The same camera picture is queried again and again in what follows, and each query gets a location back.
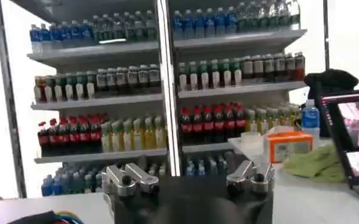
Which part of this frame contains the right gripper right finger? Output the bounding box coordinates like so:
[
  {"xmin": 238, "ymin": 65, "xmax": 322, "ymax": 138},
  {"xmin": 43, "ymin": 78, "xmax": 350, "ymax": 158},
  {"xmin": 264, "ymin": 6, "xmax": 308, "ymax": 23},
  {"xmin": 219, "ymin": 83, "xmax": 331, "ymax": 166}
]
[{"xmin": 226, "ymin": 160, "xmax": 276, "ymax": 196}]

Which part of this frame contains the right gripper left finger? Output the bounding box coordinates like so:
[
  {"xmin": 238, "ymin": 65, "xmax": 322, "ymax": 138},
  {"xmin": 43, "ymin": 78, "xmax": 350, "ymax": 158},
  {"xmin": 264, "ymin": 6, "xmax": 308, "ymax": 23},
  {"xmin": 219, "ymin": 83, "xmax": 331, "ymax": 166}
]
[{"xmin": 101, "ymin": 162, "xmax": 160, "ymax": 197}]

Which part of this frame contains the clear plastic container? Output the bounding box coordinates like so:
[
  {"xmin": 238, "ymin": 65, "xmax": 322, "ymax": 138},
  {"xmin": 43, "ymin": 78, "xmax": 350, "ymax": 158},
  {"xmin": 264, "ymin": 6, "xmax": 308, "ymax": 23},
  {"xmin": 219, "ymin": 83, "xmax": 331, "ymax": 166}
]
[{"xmin": 240, "ymin": 131, "xmax": 263, "ymax": 147}]

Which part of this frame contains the orange tissue box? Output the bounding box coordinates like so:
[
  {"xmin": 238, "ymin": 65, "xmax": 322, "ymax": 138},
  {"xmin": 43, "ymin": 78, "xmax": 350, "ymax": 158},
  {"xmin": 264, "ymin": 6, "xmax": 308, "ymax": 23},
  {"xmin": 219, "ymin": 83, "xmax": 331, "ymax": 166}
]
[{"xmin": 263, "ymin": 130, "xmax": 315, "ymax": 164}]

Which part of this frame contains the white desk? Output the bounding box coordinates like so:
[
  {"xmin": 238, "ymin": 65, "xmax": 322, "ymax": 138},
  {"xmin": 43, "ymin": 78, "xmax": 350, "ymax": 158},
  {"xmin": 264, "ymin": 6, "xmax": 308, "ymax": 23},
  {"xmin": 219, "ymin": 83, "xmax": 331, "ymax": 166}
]
[{"xmin": 227, "ymin": 136, "xmax": 359, "ymax": 224}]

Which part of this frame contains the green cloth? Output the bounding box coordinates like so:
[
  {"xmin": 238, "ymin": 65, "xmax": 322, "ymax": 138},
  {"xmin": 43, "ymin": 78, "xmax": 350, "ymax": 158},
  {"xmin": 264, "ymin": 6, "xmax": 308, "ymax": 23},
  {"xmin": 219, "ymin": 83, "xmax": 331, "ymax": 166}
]
[{"xmin": 282, "ymin": 142, "xmax": 347, "ymax": 184}]

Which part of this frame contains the blue label water bottle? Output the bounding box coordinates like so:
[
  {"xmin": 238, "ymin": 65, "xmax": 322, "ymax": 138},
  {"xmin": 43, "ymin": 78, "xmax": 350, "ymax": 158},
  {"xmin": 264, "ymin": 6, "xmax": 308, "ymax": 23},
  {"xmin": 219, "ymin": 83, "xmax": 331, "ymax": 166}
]
[{"xmin": 300, "ymin": 99, "xmax": 321, "ymax": 149}]

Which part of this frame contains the shelf rack with bottles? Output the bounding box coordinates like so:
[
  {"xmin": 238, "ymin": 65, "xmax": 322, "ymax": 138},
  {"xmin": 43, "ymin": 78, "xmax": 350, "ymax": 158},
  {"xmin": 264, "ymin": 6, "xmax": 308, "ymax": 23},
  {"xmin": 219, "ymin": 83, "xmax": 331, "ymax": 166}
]
[
  {"xmin": 157, "ymin": 0, "xmax": 308, "ymax": 178},
  {"xmin": 10, "ymin": 0, "xmax": 172, "ymax": 197}
]

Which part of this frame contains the black laptop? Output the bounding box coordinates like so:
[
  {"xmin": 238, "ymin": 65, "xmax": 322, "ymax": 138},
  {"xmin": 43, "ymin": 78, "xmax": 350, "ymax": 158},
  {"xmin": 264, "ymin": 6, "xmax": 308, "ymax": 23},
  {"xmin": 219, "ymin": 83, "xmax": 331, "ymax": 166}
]
[{"xmin": 320, "ymin": 88, "xmax": 359, "ymax": 199}]

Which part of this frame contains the thin black pole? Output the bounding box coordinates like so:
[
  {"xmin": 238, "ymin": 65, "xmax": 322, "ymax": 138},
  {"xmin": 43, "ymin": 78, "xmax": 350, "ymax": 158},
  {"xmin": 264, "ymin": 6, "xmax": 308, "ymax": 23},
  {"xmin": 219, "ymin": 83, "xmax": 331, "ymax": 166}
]
[{"xmin": 0, "ymin": 0, "xmax": 28, "ymax": 199}]

